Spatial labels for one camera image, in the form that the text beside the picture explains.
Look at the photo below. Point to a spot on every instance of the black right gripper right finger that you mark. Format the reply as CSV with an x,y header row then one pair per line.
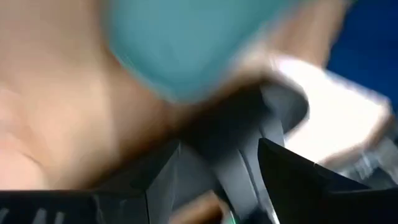
x,y
304,189

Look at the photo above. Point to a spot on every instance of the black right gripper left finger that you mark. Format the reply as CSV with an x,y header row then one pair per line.
x,y
130,186

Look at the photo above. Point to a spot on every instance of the blue plastic bin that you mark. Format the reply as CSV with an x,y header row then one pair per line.
x,y
370,40

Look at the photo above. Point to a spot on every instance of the green slide sandal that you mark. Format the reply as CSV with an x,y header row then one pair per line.
x,y
186,43

